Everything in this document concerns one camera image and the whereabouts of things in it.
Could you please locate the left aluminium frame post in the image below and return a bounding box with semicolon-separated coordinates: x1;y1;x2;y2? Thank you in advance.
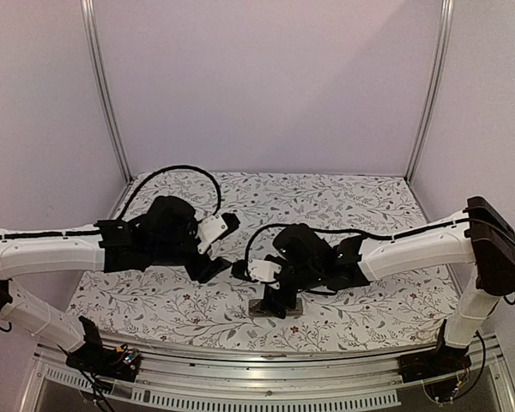
80;0;132;184

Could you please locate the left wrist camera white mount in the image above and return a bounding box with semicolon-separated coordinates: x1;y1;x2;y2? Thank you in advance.
196;213;240;255

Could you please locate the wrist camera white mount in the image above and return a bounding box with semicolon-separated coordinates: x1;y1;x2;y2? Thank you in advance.
196;213;240;255
231;259;282;289

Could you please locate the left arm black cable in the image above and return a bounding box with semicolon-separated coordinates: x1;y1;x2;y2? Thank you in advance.
115;164;222;220

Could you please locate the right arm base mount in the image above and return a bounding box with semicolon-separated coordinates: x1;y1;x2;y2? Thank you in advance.
397;334;471;383

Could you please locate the right aluminium frame post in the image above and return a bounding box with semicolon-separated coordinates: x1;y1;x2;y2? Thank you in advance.
404;0;455;186

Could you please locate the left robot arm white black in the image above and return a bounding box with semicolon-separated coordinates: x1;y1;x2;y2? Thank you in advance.
0;196;239;373

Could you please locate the white remote control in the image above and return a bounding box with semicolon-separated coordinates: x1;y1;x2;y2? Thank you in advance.
247;299;304;318

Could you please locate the aluminium frame post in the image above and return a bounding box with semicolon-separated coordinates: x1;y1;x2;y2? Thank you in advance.
404;0;455;186
80;0;132;184

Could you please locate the aluminium front rail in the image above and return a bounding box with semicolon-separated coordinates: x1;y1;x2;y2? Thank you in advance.
20;334;515;411

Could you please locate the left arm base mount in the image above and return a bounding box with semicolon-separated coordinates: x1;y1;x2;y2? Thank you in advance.
66;316;142;382

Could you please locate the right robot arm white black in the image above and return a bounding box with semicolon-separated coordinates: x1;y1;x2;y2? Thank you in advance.
246;197;515;374

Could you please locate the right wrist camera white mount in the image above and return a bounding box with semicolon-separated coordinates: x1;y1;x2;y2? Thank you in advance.
231;259;282;289

